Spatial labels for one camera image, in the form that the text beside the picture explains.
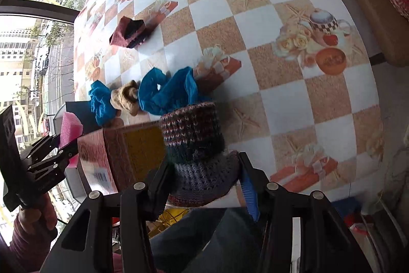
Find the small pink foam sponge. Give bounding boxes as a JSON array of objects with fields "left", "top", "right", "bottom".
[{"left": 59, "top": 112, "right": 83, "bottom": 168}]

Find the brown wooden chair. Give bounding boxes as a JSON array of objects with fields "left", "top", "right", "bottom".
[{"left": 356, "top": 0, "right": 408, "bottom": 67}]

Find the person leg in jeans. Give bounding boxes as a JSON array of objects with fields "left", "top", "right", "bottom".
[{"left": 150, "top": 208, "right": 263, "bottom": 272}]

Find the purple knitted bootie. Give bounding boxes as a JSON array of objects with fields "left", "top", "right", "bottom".
[{"left": 160, "top": 102, "right": 239, "bottom": 207}]

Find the beige sock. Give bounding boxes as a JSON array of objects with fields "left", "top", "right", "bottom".
[{"left": 110, "top": 80, "right": 139, "bottom": 116}]

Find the pink fleece bootie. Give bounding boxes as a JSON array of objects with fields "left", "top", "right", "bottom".
[{"left": 109, "top": 17, "right": 151, "bottom": 48}]

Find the red patterned carton box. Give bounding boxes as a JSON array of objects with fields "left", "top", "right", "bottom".
[{"left": 78, "top": 121, "right": 166, "bottom": 195}]

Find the blue shoe cover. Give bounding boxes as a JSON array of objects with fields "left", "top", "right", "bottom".
[
  {"left": 89, "top": 80, "right": 117, "bottom": 127},
  {"left": 138, "top": 67, "right": 210, "bottom": 116}
]

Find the checkered patterned tablecloth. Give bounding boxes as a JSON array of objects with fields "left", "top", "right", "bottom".
[{"left": 74, "top": 0, "right": 383, "bottom": 200}]

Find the yellow wire basket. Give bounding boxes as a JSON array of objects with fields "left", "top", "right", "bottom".
[{"left": 146, "top": 206, "right": 190, "bottom": 238}]

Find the left hand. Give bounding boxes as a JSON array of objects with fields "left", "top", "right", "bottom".
[{"left": 18, "top": 193, "right": 58, "bottom": 235}]

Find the grey open cardboard box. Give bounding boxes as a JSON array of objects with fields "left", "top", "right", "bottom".
[{"left": 53, "top": 101, "right": 100, "bottom": 203}]

